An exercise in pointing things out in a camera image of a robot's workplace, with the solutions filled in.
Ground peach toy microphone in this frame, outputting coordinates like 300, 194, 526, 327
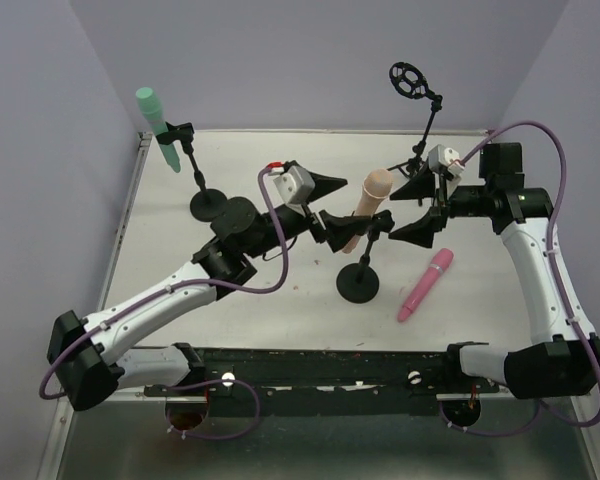
340, 168, 395, 256

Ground black tripod ring stand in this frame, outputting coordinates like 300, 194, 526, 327
388, 62, 443, 180

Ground black round-base clip stand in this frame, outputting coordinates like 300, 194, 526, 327
156, 122, 227, 222

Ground green toy microphone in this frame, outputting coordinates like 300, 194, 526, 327
135, 87, 181, 173

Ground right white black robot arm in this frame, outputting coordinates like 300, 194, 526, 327
389, 143, 600, 399

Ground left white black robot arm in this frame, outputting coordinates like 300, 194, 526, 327
39, 161, 372, 411

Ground pink toy microphone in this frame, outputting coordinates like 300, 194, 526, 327
397, 248, 454, 323

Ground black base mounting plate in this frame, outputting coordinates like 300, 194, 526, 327
144, 347, 499, 417

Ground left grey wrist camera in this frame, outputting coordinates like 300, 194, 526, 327
274, 166, 315, 205

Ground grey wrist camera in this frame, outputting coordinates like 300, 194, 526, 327
426, 144, 465, 181
274, 166, 315, 205

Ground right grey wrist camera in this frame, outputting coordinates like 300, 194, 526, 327
426, 144, 465, 181

